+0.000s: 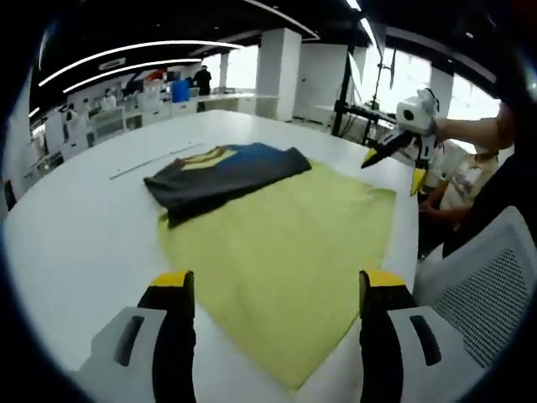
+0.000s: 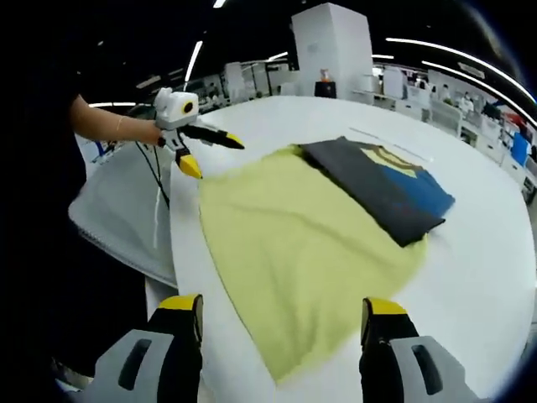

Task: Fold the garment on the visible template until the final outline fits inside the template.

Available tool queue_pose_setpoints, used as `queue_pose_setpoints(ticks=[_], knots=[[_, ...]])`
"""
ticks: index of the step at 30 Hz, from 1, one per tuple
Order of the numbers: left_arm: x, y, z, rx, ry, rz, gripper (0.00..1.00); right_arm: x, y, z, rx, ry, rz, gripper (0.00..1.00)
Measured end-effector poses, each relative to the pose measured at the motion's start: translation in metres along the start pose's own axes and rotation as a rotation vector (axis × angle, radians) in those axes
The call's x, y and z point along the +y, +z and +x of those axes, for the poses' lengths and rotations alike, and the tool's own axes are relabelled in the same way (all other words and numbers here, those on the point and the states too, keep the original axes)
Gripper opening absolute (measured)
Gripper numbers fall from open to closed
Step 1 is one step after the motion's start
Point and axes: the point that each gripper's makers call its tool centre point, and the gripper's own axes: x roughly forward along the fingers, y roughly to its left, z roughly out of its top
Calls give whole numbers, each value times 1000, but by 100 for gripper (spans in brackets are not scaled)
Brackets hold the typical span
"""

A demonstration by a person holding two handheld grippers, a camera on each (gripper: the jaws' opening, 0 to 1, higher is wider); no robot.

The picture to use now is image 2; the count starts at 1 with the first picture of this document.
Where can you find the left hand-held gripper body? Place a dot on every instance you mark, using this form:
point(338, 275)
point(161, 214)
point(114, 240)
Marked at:
point(174, 111)

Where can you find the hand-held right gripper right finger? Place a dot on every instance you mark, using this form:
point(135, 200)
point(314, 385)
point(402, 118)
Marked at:
point(403, 365)

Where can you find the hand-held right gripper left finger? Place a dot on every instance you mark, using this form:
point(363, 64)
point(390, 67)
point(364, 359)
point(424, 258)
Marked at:
point(142, 365)

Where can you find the yellow blue black garment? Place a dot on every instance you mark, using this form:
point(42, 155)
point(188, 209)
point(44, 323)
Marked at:
point(293, 252)

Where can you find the person's left hand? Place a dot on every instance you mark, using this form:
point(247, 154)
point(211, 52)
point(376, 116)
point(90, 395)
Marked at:
point(151, 134)

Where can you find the ceiling light strip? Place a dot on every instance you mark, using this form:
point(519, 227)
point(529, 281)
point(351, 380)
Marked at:
point(461, 52)
point(470, 77)
point(193, 63)

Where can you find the black and orange floor stand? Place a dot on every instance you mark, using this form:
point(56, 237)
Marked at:
point(325, 88)

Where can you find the white square pillar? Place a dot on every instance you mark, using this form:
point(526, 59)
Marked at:
point(331, 46)

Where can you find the person's dark clothing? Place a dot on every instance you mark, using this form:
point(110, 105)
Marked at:
point(42, 210)

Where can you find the blue barrel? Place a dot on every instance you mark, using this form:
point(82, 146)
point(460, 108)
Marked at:
point(521, 150)

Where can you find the ceiling air vent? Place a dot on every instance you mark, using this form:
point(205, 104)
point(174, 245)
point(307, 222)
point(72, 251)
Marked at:
point(470, 69)

